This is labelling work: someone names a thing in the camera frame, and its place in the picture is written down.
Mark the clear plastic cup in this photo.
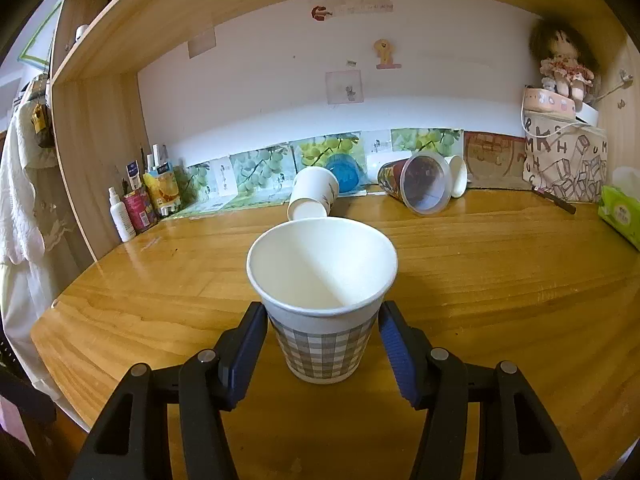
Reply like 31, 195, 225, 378
377, 151, 452, 216

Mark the small white paper cup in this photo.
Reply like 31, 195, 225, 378
444, 155, 469, 199

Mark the brown printed card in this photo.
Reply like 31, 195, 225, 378
463, 132, 527, 190

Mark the white spray bottle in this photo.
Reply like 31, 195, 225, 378
108, 187, 137, 243

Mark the red snack pouch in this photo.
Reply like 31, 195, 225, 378
123, 186, 159, 234

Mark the wooden shelf unit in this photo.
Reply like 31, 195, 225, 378
47, 0, 640, 261

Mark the dark pen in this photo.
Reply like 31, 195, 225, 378
532, 186, 577, 215

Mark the printed paper bag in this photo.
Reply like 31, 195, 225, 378
521, 110, 609, 204

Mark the yellow snack pouch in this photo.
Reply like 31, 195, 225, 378
143, 169, 182, 216

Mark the grape printed card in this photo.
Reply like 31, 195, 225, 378
180, 162, 211, 206
294, 132, 365, 171
391, 128, 465, 156
229, 144, 293, 196

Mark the pink round box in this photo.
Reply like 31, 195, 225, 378
523, 86, 577, 116

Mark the yellow wall sticker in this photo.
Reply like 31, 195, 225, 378
373, 38, 402, 70

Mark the plaid paper cup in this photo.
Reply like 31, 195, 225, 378
246, 218, 399, 385

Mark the cloth doll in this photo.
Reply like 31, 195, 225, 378
529, 18, 600, 106

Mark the green tissue pack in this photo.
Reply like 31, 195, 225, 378
598, 185, 640, 251

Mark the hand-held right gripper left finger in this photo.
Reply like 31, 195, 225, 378
68, 301, 269, 480

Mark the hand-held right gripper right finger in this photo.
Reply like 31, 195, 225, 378
378, 300, 582, 480

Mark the white hanging garment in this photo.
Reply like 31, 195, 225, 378
0, 74, 76, 401

